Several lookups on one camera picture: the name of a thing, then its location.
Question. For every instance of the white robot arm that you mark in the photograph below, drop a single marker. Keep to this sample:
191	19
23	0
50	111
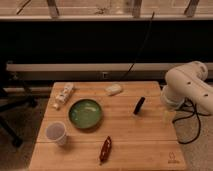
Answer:
188	81

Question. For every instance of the green ceramic bowl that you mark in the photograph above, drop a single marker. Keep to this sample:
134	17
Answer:
85	113

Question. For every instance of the white crumpled wrapper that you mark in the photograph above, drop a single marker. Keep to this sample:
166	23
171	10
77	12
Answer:
63	96

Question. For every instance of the red chili pepper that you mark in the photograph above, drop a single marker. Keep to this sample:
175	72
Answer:
105	150

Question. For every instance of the white plastic cup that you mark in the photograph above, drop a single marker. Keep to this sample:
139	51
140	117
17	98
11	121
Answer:
56	132

